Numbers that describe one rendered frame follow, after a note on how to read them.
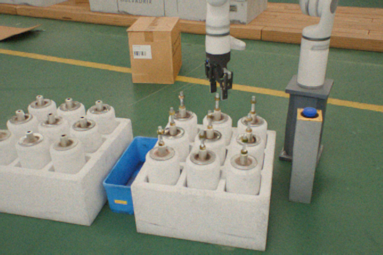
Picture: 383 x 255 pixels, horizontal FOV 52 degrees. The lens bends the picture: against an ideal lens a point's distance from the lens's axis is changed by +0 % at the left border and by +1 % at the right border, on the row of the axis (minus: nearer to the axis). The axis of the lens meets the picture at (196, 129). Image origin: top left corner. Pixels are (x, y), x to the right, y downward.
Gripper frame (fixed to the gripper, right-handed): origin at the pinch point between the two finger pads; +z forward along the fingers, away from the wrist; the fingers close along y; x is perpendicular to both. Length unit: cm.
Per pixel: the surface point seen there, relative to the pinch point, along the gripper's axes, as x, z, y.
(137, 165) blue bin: -24.0, 33.4, -21.4
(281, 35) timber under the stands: 118, 31, -117
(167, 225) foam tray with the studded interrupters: -28.0, 29.7, 17.5
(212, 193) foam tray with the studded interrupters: -16.6, 16.5, 25.1
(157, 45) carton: 15, 13, -93
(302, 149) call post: 16.1, 14.1, 23.5
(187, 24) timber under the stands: 73, 30, -175
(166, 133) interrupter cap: -19.1, 9.3, 0.4
